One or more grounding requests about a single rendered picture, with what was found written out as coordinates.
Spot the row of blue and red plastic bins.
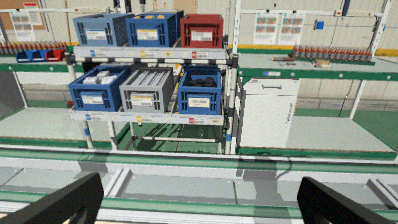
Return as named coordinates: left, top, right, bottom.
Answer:
left=16, top=49, right=66, bottom=63

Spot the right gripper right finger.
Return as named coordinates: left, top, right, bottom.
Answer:
left=297, top=177, right=397, bottom=224

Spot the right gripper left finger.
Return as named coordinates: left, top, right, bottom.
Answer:
left=0, top=172, right=104, bottom=224

